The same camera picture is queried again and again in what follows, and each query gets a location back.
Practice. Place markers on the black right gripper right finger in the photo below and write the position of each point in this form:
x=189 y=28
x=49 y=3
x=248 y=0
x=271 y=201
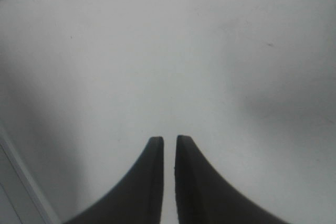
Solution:
x=204 y=196

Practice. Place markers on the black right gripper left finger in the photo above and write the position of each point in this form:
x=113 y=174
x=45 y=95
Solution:
x=138 y=196

